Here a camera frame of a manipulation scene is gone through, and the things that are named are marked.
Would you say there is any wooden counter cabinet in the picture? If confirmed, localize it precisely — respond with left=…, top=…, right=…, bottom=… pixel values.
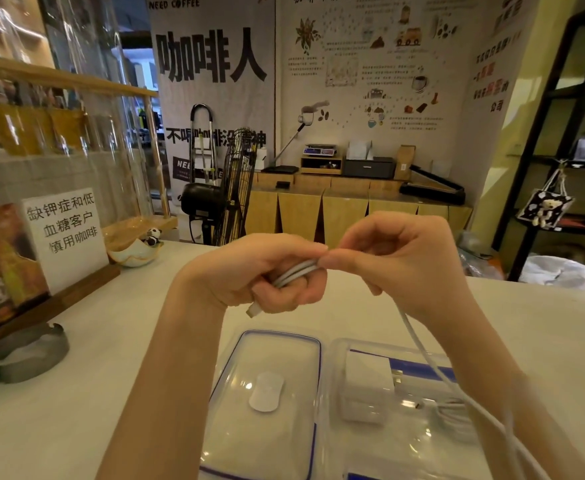
left=245, top=172, right=473, bottom=251

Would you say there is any black metal shelf rack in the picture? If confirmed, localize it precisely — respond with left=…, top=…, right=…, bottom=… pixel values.
left=492, top=0, right=585, bottom=283

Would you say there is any orange drink poster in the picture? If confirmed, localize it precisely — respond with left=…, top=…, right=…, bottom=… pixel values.
left=0, top=203, right=51, bottom=341

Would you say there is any black floor fan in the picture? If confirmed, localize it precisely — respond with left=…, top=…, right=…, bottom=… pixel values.
left=180, top=128, right=259, bottom=247

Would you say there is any clear lid with blue seal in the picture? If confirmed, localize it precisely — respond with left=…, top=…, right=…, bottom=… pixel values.
left=200, top=329, right=323, bottom=480

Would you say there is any glass display case wooden frame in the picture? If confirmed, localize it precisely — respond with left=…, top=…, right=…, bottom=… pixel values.
left=0, top=0, right=179, bottom=255

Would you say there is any person's left hand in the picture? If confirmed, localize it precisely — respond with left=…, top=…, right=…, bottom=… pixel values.
left=172, top=233, right=329, bottom=315

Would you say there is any black bag sealer machine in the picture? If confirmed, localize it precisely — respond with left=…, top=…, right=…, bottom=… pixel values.
left=400, top=165, right=467, bottom=206

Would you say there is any person's right forearm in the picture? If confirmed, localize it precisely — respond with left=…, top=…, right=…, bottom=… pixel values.
left=422, top=309, right=585, bottom=480

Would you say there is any wooden sign base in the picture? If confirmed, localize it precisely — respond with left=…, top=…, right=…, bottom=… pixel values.
left=0, top=264, right=121, bottom=353

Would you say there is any folding metal hand truck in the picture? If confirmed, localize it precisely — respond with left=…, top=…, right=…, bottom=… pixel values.
left=189, top=103, right=219, bottom=185

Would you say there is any black printer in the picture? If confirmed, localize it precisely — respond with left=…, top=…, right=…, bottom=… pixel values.
left=342, top=157, right=397, bottom=179

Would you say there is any white charging cable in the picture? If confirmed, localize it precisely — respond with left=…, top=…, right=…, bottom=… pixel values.
left=246, top=259, right=548, bottom=480
left=403, top=397, right=478, bottom=441

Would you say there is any desk lamp black base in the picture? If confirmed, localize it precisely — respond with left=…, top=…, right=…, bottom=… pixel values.
left=261, top=100, right=331, bottom=175

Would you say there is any clear box with blue clips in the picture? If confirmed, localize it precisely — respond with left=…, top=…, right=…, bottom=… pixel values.
left=317, top=338, right=493, bottom=480

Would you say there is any small wooden shelf box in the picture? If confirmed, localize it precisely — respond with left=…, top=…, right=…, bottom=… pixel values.
left=300, top=155, right=343, bottom=175

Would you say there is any brown cardboard box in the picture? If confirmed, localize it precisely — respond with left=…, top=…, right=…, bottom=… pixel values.
left=394, top=144, right=417, bottom=181

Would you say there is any person's right hand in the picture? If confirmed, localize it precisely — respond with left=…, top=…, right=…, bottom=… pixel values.
left=317, top=210, right=478, bottom=341

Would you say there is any grey metal ashtray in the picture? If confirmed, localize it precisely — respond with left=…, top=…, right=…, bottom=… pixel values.
left=0, top=322, right=70, bottom=385

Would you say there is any hanging bag with teddy bear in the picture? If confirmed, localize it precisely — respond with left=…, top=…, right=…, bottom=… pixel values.
left=516, top=162, right=576, bottom=231

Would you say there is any person's left forearm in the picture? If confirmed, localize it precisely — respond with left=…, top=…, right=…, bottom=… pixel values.
left=95, top=282, right=231, bottom=480

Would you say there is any white paper stand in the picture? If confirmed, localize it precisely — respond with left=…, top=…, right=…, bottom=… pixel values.
left=346, top=140, right=374, bottom=161

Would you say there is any white ceramic dish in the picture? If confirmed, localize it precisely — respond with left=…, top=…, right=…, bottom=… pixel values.
left=106, top=238, right=159, bottom=268

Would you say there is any illustrated coffee wall poster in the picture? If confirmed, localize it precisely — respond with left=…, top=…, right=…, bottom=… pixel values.
left=274, top=0, right=473, bottom=171

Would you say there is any grey banner black lettering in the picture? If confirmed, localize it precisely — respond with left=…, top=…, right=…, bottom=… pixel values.
left=145, top=0, right=277, bottom=205

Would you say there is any white plastic bag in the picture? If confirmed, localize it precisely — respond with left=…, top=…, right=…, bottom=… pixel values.
left=518, top=254, right=585, bottom=289

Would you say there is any large white charger block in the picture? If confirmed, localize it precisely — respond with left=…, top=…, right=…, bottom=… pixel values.
left=342, top=349, right=396, bottom=408

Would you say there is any white paper sign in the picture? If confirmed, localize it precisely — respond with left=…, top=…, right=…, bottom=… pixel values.
left=21, top=188, right=109, bottom=295

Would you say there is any clear plastic bag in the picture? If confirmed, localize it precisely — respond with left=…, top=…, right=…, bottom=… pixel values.
left=456, top=229, right=506, bottom=281

